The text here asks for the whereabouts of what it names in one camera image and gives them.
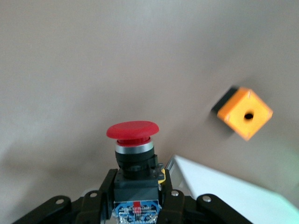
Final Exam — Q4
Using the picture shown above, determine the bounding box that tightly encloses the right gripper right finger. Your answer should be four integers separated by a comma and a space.
158, 169, 254, 224

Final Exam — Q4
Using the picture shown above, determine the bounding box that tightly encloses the orange box with hole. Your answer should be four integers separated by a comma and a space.
210, 86, 274, 141

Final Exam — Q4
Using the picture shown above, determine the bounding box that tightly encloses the red mushroom push button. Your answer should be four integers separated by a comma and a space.
106, 120, 167, 224

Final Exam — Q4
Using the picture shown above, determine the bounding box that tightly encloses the white drawer cabinet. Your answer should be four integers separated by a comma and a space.
163, 154, 299, 224

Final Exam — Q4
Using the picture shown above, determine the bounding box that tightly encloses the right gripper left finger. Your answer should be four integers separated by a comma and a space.
11, 168, 118, 224

